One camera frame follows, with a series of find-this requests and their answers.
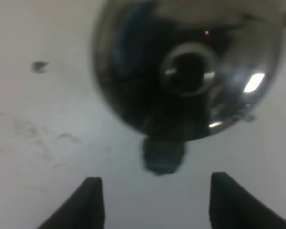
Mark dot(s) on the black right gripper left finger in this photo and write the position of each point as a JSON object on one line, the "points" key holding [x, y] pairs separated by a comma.
{"points": [[84, 209]]}

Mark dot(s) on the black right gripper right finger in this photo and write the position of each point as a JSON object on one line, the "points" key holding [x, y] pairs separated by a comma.
{"points": [[232, 207]]}

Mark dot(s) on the stainless steel teapot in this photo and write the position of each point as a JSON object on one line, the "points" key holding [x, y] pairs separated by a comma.
{"points": [[183, 70]]}

